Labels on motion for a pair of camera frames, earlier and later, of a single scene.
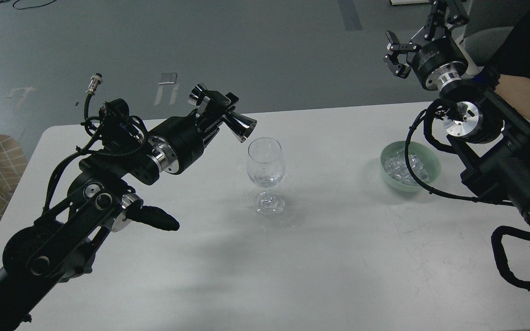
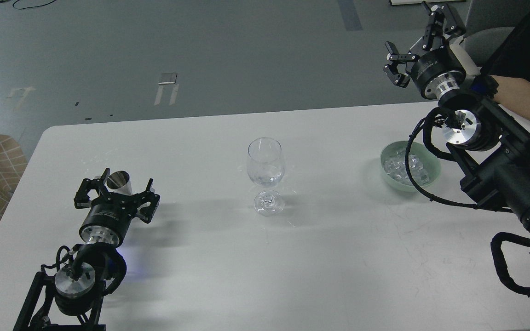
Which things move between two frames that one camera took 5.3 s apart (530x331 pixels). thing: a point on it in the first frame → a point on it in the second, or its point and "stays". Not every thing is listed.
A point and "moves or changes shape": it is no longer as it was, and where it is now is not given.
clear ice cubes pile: (396, 166) stays
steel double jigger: (241, 125) moves or changes shape
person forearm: (529, 99) stays
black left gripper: (179, 141) → (110, 214)
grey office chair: (490, 22) stays
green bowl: (424, 161) stays
